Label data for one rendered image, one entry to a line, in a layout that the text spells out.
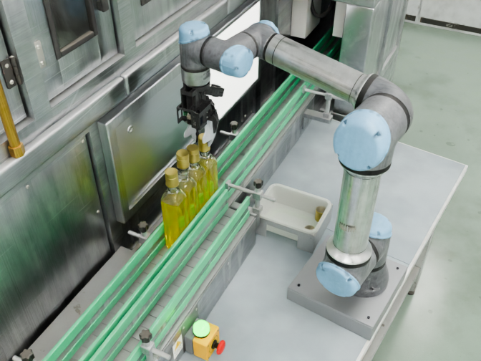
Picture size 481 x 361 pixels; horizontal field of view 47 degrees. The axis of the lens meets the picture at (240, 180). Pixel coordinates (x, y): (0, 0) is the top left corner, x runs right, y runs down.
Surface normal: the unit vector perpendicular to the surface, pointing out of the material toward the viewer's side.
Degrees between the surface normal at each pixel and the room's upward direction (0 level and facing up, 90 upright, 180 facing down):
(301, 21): 90
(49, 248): 90
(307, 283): 3
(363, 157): 81
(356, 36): 90
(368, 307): 3
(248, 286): 0
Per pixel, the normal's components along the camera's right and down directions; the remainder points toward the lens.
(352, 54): -0.45, 0.58
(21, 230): 0.90, 0.29
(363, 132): -0.58, 0.40
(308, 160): 0.00, -0.76
